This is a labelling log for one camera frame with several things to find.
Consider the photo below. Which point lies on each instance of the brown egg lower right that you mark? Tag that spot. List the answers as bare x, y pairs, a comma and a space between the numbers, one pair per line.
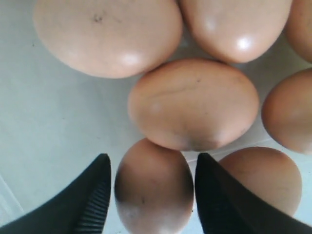
268, 173

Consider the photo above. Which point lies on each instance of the brown egg right edge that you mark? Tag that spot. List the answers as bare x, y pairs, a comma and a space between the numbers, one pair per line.
287, 112

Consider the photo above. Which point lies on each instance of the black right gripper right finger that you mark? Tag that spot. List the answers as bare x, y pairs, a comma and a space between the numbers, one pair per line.
225, 206

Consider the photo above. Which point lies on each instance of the brown egg upper middle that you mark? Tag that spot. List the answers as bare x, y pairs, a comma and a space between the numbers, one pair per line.
235, 31

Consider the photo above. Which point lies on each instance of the brown egg large upper left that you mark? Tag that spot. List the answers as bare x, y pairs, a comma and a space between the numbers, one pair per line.
109, 38

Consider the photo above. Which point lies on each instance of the brown egg top right corner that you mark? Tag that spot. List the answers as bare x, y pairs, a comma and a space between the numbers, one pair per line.
298, 29

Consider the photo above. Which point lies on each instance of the brown egg centre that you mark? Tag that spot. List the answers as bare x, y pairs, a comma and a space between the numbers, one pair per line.
193, 104

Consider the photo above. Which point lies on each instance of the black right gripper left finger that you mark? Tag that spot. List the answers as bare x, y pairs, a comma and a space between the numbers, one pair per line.
81, 208

